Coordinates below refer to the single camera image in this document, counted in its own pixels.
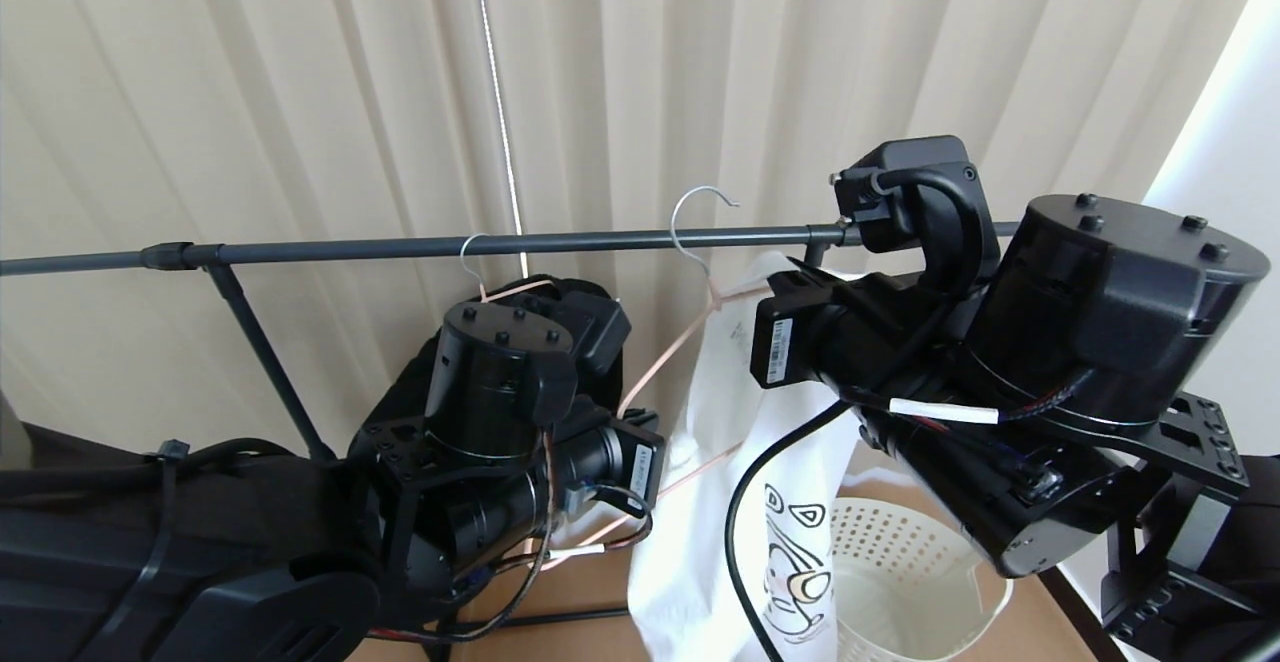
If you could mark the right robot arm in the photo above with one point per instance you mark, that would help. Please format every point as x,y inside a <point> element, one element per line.
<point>1100,282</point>

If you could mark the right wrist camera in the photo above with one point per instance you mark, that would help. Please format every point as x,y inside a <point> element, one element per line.
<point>920,157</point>

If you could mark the beige curtain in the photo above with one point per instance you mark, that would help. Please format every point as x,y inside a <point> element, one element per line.
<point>300,72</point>

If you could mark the pink clothes hanger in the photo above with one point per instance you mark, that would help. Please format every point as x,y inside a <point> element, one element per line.
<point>665,360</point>
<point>484,290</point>

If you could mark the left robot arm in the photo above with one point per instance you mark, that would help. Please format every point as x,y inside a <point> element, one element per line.
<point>200,542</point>

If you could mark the black shorts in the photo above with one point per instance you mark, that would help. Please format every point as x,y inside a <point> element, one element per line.
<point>415,387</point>

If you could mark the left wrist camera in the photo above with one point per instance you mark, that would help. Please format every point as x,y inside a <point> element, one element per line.
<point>605,327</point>

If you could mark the white laundry basket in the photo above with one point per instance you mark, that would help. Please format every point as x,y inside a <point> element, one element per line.
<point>900,582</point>

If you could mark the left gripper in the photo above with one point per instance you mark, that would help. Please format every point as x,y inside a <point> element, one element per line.
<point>500,522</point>

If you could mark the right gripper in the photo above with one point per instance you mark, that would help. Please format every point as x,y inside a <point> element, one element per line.
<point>830,342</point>

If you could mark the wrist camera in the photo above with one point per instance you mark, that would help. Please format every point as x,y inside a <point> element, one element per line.
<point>920,157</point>
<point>605,327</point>

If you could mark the black clothes rack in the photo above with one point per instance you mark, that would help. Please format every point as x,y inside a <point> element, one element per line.
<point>350,247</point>

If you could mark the white garment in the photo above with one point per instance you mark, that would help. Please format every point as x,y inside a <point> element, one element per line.
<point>700,542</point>

